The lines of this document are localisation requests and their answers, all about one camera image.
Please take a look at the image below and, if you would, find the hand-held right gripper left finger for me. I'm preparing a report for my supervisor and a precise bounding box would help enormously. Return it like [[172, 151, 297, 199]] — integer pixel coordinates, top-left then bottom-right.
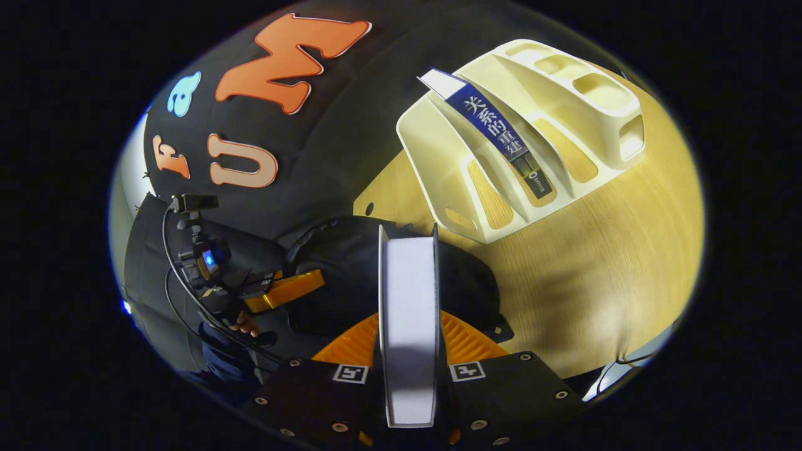
[[241, 312, 380, 448]]

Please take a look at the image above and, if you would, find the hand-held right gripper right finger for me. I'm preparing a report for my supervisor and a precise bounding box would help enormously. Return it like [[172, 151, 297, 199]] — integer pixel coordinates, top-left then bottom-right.
[[439, 310, 587, 448]]

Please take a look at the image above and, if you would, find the black schoolbag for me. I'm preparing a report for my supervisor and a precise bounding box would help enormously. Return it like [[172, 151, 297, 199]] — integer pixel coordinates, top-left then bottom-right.
[[285, 215, 516, 345]]

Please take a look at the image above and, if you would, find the grey portrait cover book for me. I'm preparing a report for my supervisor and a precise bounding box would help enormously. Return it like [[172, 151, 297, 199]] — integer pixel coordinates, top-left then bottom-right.
[[378, 224, 441, 428]]

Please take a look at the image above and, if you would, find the blue cover book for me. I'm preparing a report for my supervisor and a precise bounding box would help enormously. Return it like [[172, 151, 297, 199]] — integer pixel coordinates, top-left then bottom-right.
[[419, 68, 553, 200]]

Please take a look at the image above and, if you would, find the white bookshelf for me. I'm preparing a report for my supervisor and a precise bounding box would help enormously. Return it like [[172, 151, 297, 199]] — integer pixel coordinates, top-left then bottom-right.
[[396, 39, 646, 245]]

